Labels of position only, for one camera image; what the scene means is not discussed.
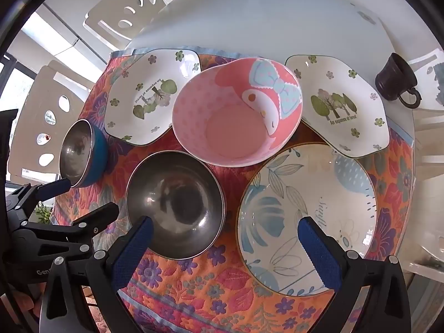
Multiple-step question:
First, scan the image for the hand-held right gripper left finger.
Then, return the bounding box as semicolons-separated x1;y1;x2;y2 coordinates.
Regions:
39;216;155;333

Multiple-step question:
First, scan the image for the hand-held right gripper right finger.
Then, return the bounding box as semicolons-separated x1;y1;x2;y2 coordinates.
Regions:
297;216;412;333

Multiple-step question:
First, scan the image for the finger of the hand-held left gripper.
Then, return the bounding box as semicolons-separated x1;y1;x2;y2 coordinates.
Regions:
12;202;120;255
5;178;72;216

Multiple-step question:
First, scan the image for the small blue steel bowl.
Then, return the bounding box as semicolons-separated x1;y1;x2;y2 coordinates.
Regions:
59;119;109;188

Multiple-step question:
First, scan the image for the round plate blue leaf print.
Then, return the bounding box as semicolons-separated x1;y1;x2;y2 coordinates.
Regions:
237;142;377;297

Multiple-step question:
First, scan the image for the large steel bowl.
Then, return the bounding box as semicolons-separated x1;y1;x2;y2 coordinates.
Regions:
125;150;227;260

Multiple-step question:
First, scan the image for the white square plate round tree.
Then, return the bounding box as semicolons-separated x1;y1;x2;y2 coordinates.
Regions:
103;49;202;146

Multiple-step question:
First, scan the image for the white square plate tree row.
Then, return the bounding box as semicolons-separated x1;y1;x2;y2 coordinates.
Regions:
284;54;390;158

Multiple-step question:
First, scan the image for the green potted plant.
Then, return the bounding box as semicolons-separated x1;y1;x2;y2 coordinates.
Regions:
33;201;56;224

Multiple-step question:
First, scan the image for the orange floral tablecloth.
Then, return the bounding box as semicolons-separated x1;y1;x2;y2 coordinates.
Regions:
52;45;415;333

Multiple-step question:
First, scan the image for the white chair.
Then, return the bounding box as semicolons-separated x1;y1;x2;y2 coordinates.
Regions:
7;60;105;181
82;0;177;51

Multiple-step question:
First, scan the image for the dark brown mug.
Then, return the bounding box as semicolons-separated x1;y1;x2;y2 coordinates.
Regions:
375;53;422;107

